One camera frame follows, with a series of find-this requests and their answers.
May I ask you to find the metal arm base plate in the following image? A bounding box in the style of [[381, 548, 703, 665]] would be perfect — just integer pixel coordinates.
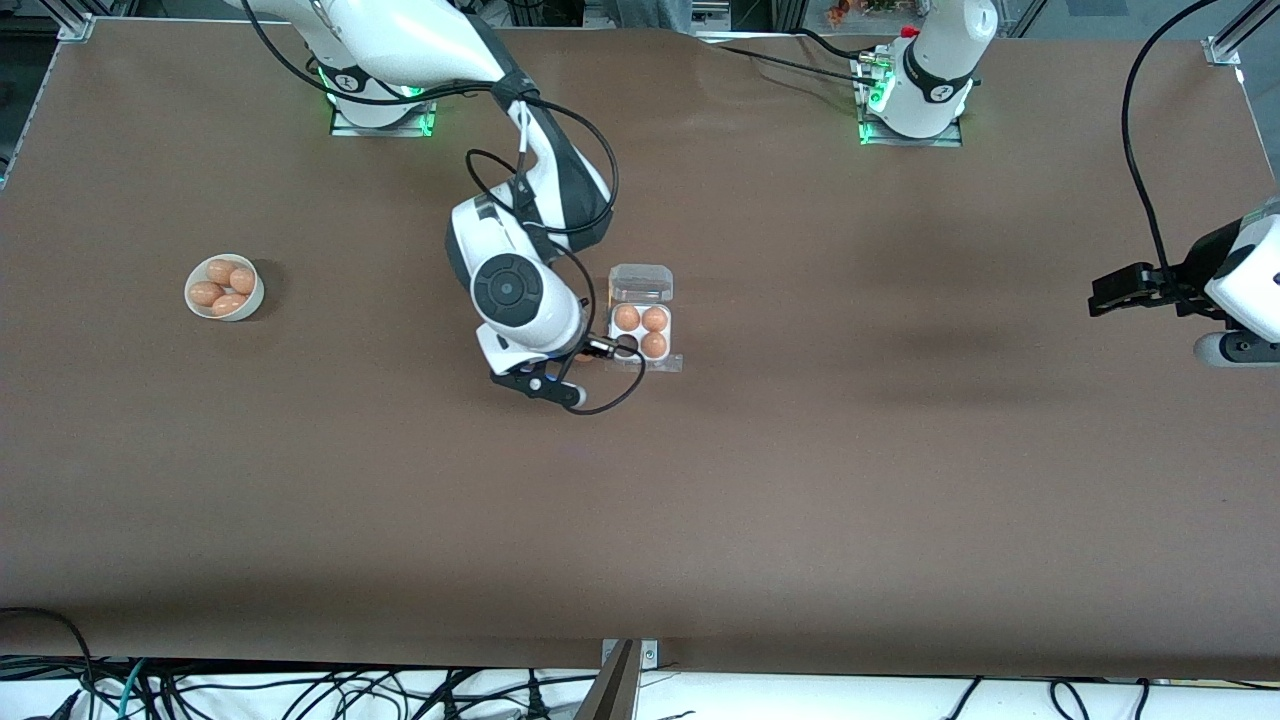
[[855, 55, 966, 148], [330, 95, 441, 138]]

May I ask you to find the grey clothed person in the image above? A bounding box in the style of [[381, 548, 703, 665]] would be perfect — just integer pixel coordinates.
[[610, 0, 696, 33]]

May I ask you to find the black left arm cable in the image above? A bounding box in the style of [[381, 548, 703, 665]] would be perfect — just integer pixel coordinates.
[[1120, 0, 1216, 301]]

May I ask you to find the small metal bracket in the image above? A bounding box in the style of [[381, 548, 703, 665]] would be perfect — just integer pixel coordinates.
[[600, 638, 661, 671]]

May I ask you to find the black base cable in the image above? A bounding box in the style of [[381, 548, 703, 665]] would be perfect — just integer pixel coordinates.
[[795, 28, 873, 63], [700, 40, 873, 86]]

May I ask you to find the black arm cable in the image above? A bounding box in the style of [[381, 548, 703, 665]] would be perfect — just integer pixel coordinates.
[[238, 0, 649, 417], [1120, 0, 1216, 301]]

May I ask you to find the white round bowl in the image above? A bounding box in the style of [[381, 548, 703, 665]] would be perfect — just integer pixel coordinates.
[[184, 253, 266, 322]]

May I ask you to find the clear plastic egg box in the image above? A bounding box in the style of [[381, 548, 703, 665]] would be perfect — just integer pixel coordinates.
[[605, 263, 684, 374]]

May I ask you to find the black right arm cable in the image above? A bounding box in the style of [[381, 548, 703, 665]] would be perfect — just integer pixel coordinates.
[[238, 0, 649, 417]]

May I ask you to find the black looped cable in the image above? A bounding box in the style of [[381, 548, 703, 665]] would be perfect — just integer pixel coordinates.
[[0, 606, 96, 720]]

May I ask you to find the teal cable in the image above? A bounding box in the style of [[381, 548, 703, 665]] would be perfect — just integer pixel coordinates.
[[115, 657, 151, 720]]

